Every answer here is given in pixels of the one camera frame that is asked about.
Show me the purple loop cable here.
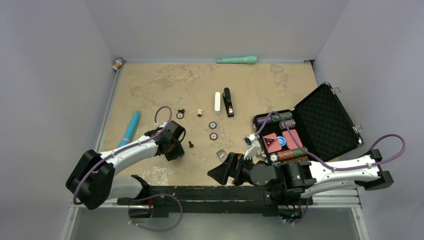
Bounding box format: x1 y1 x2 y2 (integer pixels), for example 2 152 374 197
127 193 184 233

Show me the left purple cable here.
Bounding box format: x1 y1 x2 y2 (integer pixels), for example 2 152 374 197
72 105 174 206

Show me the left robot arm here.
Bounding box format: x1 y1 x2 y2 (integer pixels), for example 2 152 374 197
65 120 187 210

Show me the green marker pen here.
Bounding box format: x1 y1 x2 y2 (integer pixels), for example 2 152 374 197
215 56 258 65

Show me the blue marker pen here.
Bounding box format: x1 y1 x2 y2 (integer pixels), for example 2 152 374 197
118 110 141 148

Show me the red white staple box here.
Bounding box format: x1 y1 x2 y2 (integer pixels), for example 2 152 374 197
216 149 228 162

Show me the blue dealer button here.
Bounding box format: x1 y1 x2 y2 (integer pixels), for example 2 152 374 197
277 136 287 147

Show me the pink playing card deck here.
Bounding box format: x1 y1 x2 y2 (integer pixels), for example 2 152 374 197
262 133 282 154

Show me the black poker chip case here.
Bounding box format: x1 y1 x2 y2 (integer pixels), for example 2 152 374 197
252 82 363 163

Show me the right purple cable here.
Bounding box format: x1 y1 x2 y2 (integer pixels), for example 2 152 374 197
254 111 407 172

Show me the white stapler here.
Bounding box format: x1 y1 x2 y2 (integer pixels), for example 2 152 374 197
214 91 221 114

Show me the orange 100 poker chip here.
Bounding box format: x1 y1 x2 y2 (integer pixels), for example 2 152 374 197
209 132 218 141

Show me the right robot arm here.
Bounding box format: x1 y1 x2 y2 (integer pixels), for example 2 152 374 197
207 150 394 204

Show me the black stapler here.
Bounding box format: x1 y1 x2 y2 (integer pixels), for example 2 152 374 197
222 87 234 118

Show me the brown 100 poker chip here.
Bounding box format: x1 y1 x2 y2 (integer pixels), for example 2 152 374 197
176 112 185 120

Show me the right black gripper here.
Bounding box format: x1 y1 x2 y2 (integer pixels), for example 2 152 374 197
207 153 253 187

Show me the small orange bottle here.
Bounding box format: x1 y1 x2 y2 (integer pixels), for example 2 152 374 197
112 57 125 71

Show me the blue 50 poker chip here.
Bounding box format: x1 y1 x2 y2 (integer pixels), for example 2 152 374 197
208 121 218 130

